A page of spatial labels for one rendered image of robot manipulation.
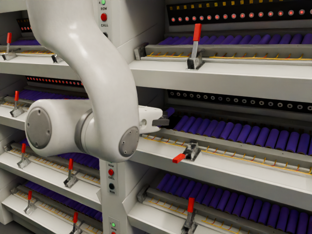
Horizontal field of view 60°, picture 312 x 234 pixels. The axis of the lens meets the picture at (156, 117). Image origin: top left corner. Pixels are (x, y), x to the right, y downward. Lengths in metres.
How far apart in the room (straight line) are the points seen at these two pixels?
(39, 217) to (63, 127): 0.84
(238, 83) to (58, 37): 0.33
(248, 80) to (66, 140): 0.33
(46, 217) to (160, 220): 0.56
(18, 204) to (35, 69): 0.63
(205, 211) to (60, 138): 0.45
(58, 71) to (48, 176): 0.39
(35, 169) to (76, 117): 0.73
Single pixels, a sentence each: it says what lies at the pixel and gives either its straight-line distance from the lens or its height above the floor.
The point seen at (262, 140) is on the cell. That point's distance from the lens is 0.63.
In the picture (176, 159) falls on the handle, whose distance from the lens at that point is 0.56.
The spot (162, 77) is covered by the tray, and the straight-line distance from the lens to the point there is 0.60.
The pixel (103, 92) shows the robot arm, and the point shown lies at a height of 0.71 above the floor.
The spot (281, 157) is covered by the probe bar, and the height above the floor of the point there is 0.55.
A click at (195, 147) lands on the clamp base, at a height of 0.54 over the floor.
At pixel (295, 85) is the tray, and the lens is 0.52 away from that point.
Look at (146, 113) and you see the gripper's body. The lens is 0.53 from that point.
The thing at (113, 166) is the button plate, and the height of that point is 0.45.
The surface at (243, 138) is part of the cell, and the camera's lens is 0.64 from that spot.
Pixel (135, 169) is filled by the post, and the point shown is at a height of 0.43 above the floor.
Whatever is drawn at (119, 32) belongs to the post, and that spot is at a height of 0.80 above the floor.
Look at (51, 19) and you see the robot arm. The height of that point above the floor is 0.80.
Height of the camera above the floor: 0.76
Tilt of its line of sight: 15 degrees down
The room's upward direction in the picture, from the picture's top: straight up
